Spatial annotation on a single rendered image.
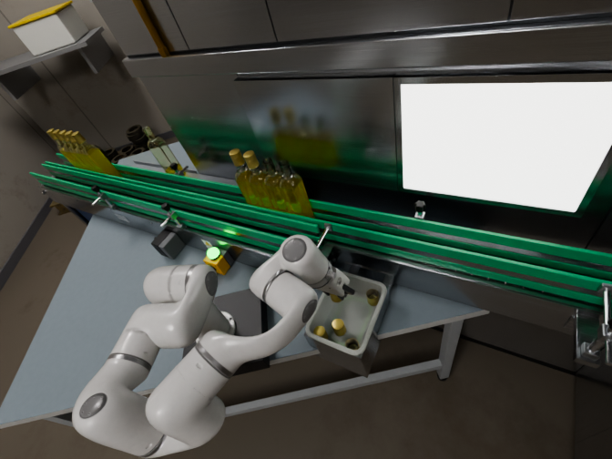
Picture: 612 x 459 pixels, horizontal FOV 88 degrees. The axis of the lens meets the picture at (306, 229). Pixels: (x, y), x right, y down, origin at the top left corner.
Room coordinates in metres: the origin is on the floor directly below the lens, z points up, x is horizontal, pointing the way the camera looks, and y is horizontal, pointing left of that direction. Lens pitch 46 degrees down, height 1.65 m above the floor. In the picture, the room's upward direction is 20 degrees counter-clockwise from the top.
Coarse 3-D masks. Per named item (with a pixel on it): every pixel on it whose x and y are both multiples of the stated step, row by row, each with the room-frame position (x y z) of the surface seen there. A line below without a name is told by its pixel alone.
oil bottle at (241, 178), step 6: (240, 174) 0.87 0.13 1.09; (246, 174) 0.86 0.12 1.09; (240, 180) 0.87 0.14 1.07; (246, 180) 0.85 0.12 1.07; (240, 186) 0.87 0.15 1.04; (246, 186) 0.86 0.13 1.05; (246, 192) 0.87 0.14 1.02; (252, 192) 0.85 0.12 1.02; (246, 198) 0.88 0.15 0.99; (252, 198) 0.86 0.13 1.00; (252, 204) 0.87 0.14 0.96; (258, 204) 0.85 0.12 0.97
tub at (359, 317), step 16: (352, 288) 0.53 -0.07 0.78; (368, 288) 0.49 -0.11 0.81; (384, 288) 0.46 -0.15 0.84; (320, 304) 0.48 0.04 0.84; (336, 304) 0.50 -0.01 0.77; (352, 304) 0.48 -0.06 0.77; (368, 304) 0.47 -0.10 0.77; (320, 320) 0.46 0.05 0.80; (352, 320) 0.44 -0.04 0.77; (368, 320) 0.42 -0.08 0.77; (336, 336) 0.41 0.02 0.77; (352, 336) 0.39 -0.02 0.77; (368, 336) 0.34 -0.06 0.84; (352, 352) 0.32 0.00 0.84
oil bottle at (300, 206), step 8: (296, 176) 0.76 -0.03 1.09; (280, 184) 0.76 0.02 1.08; (288, 184) 0.74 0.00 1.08; (296, 184) 0.75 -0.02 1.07; (288, 192) 0.75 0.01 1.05; (296, 192) 0.74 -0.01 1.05; (304, 192) 0.76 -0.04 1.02; (288, 200) 0.76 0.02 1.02; (296, 200) 0.73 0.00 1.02; (304, 200) 0.75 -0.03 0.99; (288, 208) 0.76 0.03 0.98; (296, 208) 0.74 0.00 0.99; (304, 208) 0.74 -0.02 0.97; (312, 216) 0.76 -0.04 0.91
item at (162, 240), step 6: (162, 234) 1.04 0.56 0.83; (168, 234) 1.03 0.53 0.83; (174, 234) 1.02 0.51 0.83; (156, 240) 1.02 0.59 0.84; (162, 240) 1.01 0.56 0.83; (168, 240) 0.99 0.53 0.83; (174, 240) 1.00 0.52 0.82; (180, 240) 1.02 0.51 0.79; (156, 246) 0.99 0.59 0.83; (162, 246) 0.97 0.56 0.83; (168, 246) 0.98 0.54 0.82; (174, 246) 0.99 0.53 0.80; (180, 246) 1.01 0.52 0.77; (162, 252) 0.99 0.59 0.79; (168, 252) 0.97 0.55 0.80; (174, 252) 0.98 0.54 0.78; (174, 258) 0.97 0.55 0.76
